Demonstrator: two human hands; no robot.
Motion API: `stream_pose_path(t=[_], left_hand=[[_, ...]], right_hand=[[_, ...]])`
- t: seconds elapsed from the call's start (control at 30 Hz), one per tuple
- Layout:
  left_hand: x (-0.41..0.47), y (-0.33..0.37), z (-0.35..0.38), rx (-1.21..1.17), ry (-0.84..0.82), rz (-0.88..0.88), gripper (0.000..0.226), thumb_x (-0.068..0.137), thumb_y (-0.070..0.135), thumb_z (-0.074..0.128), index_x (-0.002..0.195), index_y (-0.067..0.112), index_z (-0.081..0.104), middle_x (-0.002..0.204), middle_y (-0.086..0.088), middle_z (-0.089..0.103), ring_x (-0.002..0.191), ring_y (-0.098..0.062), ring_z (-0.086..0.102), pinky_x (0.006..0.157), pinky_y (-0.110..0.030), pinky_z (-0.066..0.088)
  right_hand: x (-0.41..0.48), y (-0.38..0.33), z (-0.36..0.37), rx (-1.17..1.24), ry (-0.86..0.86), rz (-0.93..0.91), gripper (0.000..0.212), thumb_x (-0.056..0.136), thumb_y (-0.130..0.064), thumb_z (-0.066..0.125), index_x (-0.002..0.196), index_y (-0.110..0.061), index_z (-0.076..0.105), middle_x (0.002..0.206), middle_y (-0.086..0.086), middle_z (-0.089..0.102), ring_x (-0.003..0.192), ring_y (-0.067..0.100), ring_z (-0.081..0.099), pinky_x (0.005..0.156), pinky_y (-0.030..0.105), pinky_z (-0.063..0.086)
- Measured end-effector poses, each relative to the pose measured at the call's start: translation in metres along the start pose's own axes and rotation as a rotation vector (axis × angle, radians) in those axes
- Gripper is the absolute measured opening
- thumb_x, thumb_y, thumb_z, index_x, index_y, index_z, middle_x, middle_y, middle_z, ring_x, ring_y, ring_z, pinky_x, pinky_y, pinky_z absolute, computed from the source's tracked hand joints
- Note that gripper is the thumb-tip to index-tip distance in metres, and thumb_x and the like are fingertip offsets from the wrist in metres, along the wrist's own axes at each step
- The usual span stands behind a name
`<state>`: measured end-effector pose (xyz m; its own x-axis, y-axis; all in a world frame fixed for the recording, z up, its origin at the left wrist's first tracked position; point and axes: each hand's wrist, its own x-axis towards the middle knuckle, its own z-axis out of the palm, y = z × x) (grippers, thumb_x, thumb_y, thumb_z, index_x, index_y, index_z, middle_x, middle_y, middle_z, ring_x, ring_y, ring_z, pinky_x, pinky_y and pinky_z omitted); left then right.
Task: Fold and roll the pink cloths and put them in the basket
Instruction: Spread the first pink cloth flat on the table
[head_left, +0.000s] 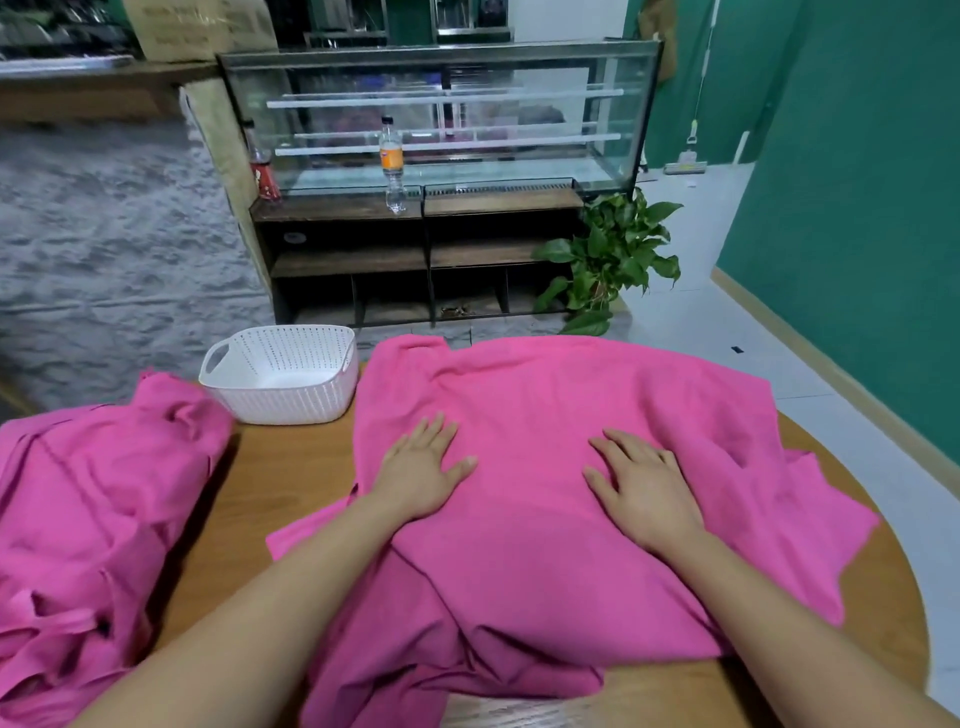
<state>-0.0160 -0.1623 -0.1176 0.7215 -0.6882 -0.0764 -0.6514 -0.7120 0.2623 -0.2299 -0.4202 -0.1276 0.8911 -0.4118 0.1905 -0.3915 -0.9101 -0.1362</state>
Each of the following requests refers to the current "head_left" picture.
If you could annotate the glass display case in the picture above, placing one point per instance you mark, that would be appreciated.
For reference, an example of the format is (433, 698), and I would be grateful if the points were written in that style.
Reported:
(495, 105)

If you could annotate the dark wooden shelf cabinet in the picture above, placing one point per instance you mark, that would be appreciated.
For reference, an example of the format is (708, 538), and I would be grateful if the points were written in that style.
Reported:
(390, 255)

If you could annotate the clear bottle with orange label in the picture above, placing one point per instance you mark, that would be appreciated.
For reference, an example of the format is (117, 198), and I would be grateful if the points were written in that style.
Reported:
(392, 158)

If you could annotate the red label cola bottle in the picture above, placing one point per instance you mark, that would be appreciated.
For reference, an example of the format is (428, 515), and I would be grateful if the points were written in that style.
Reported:
(266, 177)

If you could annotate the cardboard box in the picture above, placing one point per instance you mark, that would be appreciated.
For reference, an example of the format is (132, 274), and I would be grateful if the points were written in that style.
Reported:
(195, 27)

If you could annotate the person's right forearm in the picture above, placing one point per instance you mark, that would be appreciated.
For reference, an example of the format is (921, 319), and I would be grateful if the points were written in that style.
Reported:
(810, 645)

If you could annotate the white woven plastic basket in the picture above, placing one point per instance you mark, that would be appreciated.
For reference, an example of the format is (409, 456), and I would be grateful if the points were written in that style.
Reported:
(285, 375)

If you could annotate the pile of pink cloths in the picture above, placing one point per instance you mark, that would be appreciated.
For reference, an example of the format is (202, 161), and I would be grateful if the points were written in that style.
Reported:
(90, 525)

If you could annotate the wooden bar counter top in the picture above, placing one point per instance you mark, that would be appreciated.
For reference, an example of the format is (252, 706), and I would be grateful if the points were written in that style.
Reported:
(90, 90)

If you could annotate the person's left forearm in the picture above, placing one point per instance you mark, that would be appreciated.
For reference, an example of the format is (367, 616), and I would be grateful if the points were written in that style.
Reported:
(255, 630)

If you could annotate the white mop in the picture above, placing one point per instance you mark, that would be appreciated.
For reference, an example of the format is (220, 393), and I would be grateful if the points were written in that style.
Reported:
(692, 150)

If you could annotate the pink towel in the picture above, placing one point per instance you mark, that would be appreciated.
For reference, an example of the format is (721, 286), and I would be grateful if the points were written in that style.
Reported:
(525, 600)

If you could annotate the person's right hand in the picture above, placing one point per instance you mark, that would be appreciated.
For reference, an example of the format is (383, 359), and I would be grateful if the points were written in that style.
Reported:
(645, 495)

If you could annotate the person's left hand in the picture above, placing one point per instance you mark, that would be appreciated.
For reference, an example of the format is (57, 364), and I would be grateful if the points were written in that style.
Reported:
(413, 473)

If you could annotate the green potted plant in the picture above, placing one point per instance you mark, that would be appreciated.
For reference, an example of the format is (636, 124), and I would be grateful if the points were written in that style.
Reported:
(608, 263)

